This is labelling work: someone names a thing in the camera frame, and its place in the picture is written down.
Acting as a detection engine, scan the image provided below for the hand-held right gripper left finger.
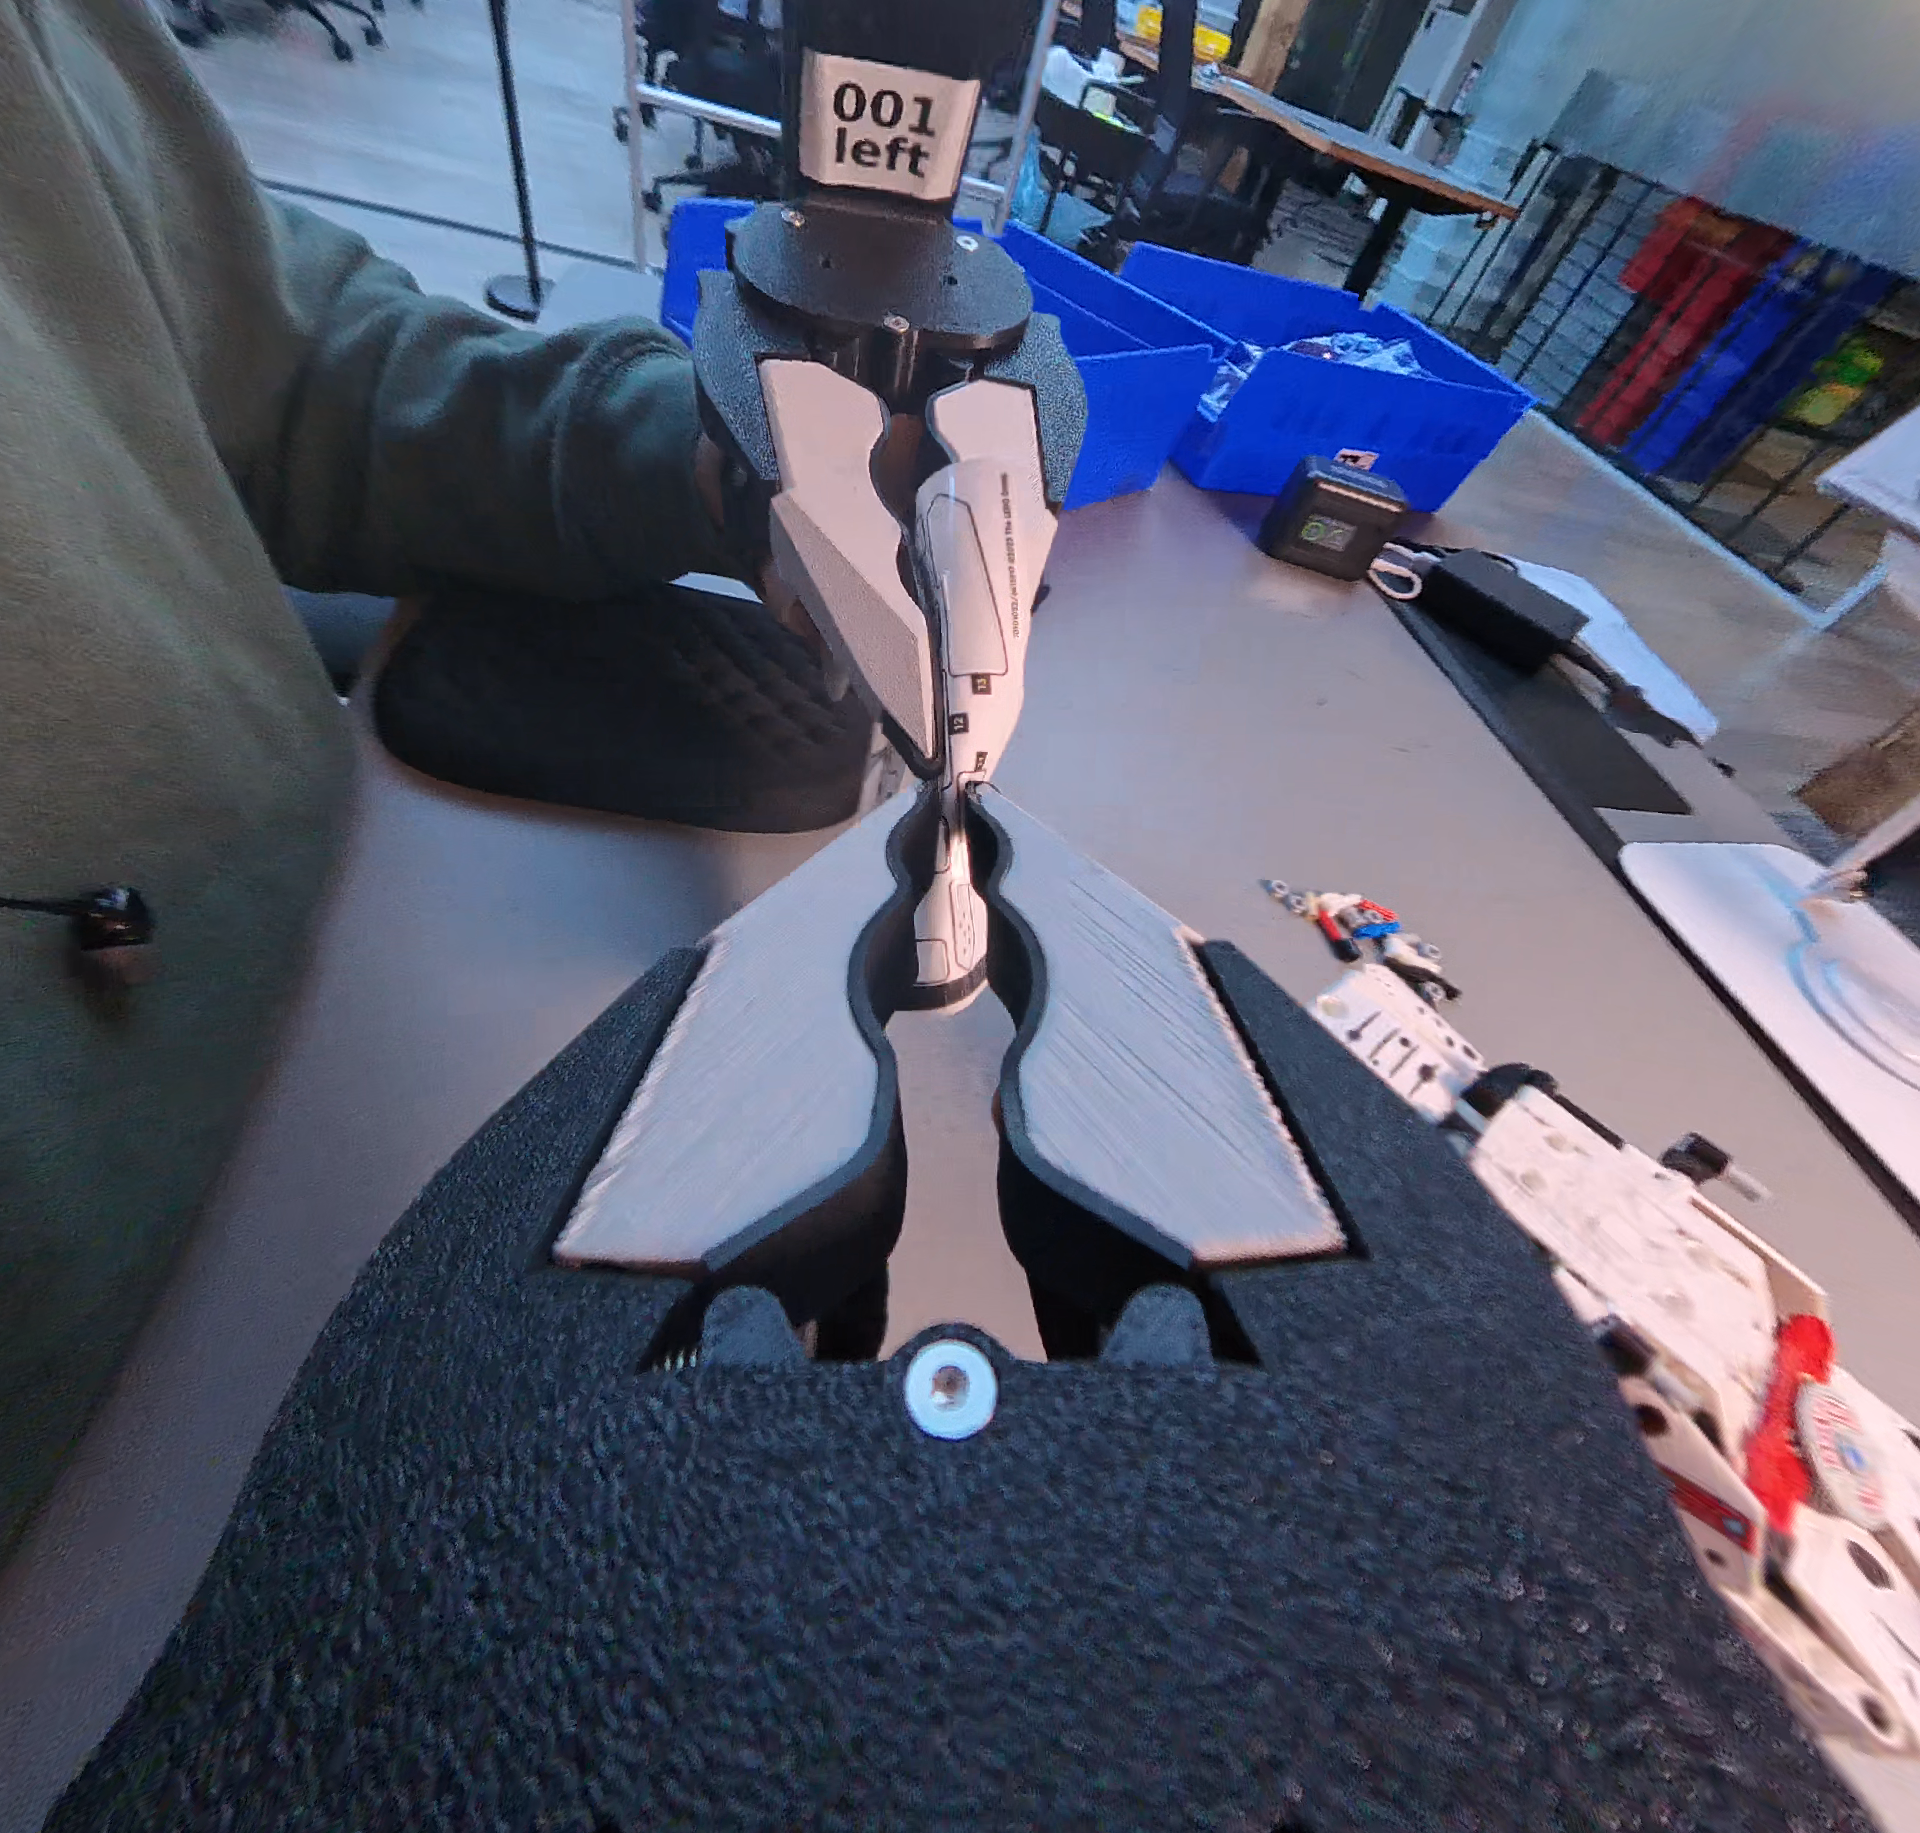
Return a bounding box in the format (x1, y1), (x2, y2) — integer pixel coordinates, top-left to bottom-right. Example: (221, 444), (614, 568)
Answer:
(556, 789), (930, 1278)

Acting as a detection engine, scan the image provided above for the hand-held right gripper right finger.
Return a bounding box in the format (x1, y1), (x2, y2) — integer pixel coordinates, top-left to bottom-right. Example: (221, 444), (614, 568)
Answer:
(974, 787), (1353, 1272)

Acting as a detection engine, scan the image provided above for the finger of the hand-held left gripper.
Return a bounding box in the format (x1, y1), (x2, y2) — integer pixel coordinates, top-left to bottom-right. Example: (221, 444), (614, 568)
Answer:
(756, 357), (939, 769)
(926, 377), (1055, 519)

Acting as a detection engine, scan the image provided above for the white sticker sheet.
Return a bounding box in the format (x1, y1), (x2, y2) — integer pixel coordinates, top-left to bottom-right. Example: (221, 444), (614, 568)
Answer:
(905, 458), (1036, 1022)

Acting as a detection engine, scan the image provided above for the white toy brick truck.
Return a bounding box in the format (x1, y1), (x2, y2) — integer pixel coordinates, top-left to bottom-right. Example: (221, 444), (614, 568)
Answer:
(1304, 955), (1920, 1762)

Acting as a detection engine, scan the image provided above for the person's left hand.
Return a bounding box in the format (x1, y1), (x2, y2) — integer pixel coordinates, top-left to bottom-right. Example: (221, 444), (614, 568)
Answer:
(693, 431), (859, 708)

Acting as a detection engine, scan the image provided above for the blue plastic bin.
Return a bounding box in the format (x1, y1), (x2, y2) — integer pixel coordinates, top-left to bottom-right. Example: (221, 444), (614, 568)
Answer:
(1116, 240), (1539, 505)
(660, 196), (1223, 513)

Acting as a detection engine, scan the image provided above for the pile of small brick pieces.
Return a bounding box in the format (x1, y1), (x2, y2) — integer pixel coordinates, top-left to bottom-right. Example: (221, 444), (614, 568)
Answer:
(1260, 872), (1464, 1008)

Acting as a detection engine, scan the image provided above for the black quilted cushion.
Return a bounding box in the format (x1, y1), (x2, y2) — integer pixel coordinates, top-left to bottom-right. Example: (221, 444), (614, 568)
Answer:
(374, 582), (885, 836)

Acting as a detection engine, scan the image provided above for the black battery pack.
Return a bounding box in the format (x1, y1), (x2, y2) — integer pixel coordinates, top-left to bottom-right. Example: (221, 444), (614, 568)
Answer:
(1257, 452), (1413, 586)

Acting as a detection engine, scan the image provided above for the black stanchion pole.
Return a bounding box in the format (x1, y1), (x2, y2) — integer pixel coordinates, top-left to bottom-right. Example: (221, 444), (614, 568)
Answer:
(477, 0), (560, 324)

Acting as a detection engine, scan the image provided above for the wooden desk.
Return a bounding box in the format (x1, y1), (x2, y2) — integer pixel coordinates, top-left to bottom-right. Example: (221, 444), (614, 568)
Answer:
(1200, 63), (1523, 298)

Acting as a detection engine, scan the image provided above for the black power adapter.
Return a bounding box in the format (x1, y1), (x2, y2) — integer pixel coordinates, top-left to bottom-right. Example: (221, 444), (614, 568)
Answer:
(1414, 546), (1592, 676)

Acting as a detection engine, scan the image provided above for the white paper sheet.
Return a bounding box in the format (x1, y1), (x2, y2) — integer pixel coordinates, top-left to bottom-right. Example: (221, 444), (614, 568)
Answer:
(1501, 558), (1722, 750)

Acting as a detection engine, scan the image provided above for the rack of coloured bins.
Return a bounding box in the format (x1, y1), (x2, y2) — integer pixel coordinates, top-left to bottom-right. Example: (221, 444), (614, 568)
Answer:
(1552, 191), (1920, 514)

